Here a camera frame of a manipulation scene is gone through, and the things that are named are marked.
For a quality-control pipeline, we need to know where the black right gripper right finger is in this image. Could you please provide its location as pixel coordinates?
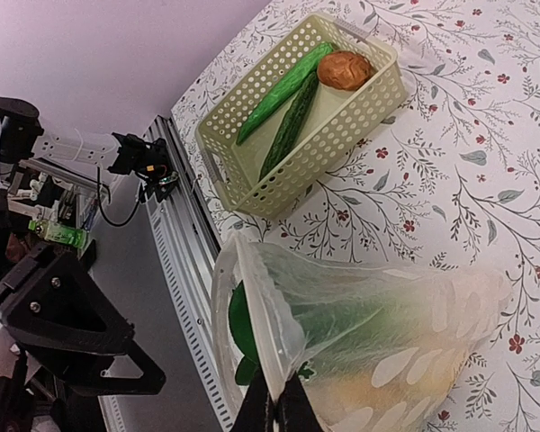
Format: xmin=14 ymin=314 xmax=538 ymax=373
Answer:
xmin=276 ymin=374 xmax=323 ymax=432

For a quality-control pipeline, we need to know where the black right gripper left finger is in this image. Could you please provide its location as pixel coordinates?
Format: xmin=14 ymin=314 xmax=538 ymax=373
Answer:
xmin=230 ymin=371 xmax=275 ymax=432

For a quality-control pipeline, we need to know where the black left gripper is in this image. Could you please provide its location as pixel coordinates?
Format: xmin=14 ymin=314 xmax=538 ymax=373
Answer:
xmin=0 ymin=256 xmax=166 ymax=431

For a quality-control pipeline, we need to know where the white green bok choy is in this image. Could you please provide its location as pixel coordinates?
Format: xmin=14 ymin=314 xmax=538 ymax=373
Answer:
xmin=228 ymin=282 xmax=259 ymax=386

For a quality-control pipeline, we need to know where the clear zip top bag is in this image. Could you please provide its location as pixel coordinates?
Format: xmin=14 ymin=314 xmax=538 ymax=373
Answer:
xmin=211 ymin=233 xmax=512 ymax=431

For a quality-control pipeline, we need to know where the dark green cucumber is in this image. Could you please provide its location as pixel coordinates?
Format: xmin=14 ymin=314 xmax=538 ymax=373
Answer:
xmin=258 ymin=72 xmax=320 ymax=180

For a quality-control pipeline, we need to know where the brown potato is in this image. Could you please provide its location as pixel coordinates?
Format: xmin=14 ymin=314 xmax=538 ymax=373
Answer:
xmin=317 ymin=50 xmax=375 ymax=91

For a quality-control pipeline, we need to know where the light green cucumber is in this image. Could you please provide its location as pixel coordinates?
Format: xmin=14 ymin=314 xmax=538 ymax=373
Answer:
xmin=236 ymin=42 xmax=336 ymax=146

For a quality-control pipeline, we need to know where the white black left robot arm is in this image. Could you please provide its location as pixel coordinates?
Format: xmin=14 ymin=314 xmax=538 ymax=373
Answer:
xmin=0 ymin=97 xmax=177 ymax=431

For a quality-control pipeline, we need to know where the green clear bottle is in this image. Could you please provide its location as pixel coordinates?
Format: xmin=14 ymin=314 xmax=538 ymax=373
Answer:
xmin=28 ymin=220 xmax=87 ymax=248

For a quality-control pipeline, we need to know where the pale green plastic basket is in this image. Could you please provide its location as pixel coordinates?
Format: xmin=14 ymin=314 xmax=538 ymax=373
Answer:
xmin=195 ymin=13 xmax=407 ymax=219

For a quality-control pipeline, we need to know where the floral patterned table mat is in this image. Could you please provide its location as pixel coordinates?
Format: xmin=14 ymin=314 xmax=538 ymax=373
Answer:
xmin=172 ymin=1 xmax=540 ymax=431

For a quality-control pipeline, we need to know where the aluminium front rail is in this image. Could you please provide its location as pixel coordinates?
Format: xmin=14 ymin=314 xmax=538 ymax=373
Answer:
xmin=144 ymin=116 xmax=236 ymax=431

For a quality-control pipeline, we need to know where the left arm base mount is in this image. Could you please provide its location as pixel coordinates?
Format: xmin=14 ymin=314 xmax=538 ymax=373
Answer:
xmin=108 ymin=132 xmax=179 ymax=203

